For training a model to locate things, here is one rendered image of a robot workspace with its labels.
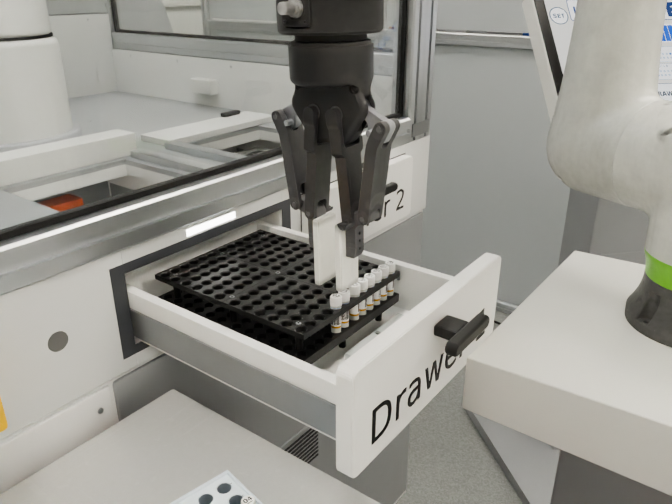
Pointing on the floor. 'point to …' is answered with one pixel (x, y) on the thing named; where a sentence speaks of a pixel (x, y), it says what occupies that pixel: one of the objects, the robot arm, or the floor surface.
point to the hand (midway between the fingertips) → (336, 252)
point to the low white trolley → (177, 463)
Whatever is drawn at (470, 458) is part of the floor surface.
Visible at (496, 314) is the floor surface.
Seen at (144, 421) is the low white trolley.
